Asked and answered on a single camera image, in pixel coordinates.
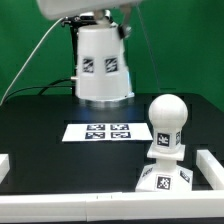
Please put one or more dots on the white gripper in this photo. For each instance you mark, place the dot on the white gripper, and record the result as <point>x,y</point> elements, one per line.
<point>55,9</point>

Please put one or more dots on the white lamp shade cone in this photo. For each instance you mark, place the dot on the white lamp shade cone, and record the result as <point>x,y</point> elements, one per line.
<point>102,73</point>

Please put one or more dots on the white lamp bulb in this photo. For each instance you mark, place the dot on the white lamp bulb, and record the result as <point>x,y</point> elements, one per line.
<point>168,114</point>

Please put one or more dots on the white lamp base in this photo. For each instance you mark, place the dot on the white lamp base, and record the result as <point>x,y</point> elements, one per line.
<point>165,175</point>

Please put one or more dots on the white marker tag sheet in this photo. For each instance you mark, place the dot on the white marker tag sheet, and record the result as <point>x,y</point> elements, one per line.
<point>107,132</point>

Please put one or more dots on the white left fence block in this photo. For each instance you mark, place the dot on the white left fence block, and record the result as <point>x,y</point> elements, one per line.
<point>4,166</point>

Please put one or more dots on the black rear camera on stand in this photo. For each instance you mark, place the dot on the black rear camera on stand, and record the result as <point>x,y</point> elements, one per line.
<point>74,23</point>

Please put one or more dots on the white right fence rail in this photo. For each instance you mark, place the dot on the white right fence rail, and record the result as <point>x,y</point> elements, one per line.
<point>211,168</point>

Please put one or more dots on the white fence rail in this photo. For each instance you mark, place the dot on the white fence rail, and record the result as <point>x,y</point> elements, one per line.
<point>211,168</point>
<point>111,206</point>

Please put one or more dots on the white front fence rail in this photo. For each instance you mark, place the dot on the white front fence rail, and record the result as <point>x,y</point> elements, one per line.
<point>111,206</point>

